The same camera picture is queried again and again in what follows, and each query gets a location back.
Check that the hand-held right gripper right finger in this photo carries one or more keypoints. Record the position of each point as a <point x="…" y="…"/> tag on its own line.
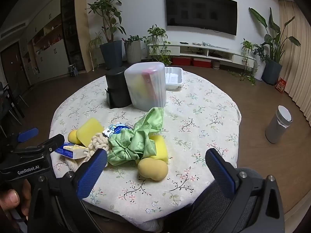
<point x="221" y="172"/>

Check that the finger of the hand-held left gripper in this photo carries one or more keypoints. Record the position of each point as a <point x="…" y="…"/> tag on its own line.
<point x="28" y="134"/>
<point x="54" y="141"/>

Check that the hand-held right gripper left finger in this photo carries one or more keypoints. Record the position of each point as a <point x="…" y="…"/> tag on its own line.
<point x="91" y="172"/>

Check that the yellow peanut-shaped sponge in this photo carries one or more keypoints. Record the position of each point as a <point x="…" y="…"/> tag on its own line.
<point x="153" y="168"/>
<point x="72" y="136"/>

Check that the blue white small box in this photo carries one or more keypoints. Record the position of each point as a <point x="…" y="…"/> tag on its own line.
<point x="73" y="151"/>

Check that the yellow rectangular sponge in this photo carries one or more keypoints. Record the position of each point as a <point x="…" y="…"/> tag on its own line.
<point x="88" y="131"/>
<point x="160" y="148"/>

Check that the green floral cloth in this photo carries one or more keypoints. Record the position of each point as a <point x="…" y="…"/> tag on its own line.
<point x="128" y="145"/>

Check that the blue white tissue packet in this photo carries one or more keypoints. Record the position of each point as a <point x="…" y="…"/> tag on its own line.
<point x="114" y="129"/>

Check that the white plastic tray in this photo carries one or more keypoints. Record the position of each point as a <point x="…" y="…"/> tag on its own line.
<point x="173" y="77"/>

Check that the person's left hand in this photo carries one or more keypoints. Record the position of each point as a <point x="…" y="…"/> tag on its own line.
<point x="11" y="197"/>

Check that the dark dining chair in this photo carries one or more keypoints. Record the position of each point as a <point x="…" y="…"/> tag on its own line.
<point x="9" y="104"/>

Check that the grey knit cloth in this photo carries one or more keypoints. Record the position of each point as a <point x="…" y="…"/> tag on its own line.
<point x="130" y="125"/>

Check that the dark wooden door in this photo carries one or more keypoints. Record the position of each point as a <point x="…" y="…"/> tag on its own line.
<point x="14" y="65"/>

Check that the grey cylindrical bin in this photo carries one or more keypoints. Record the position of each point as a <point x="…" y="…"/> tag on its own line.
<point x="277" y="128"/>

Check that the black cylindrical canister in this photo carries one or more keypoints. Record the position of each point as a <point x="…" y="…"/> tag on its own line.
<point x="116" y="87"/>

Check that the vine on floor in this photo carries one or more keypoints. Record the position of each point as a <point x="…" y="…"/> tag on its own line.
<point x="245" y="76"/>

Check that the translucent plastic container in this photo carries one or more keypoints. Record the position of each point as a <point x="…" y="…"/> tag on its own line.
<point x="145" y="87"/>

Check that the tall plant in dark pot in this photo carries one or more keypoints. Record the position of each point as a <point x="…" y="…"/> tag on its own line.
<point x="110" y="53"/>

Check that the red box on floor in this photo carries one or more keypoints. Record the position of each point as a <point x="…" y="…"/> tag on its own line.
<point x="281" y="85"/>

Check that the small white pot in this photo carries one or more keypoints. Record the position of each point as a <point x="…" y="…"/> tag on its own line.
<point x="215" y="64"/>

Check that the spider plant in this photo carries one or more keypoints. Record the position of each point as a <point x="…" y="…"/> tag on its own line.
<point x="96" y="41"/>

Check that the red storage box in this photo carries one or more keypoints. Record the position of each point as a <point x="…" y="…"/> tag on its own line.
<point x="181" y="61"/>
<point x="202" y="63"/>

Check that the large-leaf plant in dark pot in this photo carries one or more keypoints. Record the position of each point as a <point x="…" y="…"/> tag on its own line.
<point x="272" y="72"/>

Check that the dark glass cabinet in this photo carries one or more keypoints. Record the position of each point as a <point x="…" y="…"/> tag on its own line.
<point x="71" y="29"/>

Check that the plant in white ribbed pot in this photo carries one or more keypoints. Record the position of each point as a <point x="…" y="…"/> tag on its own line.
<point x="133" y="51"/>

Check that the white television cabinet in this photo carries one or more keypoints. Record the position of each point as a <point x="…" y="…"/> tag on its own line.
<point x="218" y="51"/>

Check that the small leafy plant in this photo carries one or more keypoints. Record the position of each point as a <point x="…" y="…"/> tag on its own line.
<point x="246" y="47"/>

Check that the beige curtain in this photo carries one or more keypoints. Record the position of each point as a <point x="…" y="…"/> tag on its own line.
<point x="298" y="65"/>

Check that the trailing green plant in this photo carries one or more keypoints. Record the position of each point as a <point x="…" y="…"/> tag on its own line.
<point x="156" y="34"/>

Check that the white wall cabinet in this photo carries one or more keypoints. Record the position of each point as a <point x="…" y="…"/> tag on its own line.
<point x="48" y="55"/>

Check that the wall-mounted television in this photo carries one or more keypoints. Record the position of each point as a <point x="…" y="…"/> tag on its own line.
<point x="201" y="9"/>

